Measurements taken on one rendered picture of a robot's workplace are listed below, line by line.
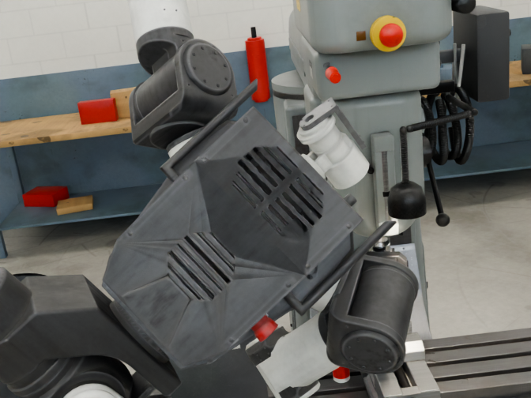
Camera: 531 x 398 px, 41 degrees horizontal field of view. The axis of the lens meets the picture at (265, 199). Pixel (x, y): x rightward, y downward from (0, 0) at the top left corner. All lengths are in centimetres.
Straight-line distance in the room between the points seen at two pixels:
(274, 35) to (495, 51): 403
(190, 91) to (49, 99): 500
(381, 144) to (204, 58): 51
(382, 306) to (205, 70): 41
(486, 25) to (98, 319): 117
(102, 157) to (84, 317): 506
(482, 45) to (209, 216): 105
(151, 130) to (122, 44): 476
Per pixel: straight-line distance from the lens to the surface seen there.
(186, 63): 100
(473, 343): 189
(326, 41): 128
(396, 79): 140
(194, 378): 165
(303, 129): 107
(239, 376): 166
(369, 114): 144
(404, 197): 134
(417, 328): 202
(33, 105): 601
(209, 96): 100
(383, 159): 143
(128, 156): 595
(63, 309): 95
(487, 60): 179
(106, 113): 529
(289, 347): 115
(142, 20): 111
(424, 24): 130
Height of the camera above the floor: 192
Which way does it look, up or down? 19 degrees down
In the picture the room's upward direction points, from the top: 7 degrees counter-clockwise
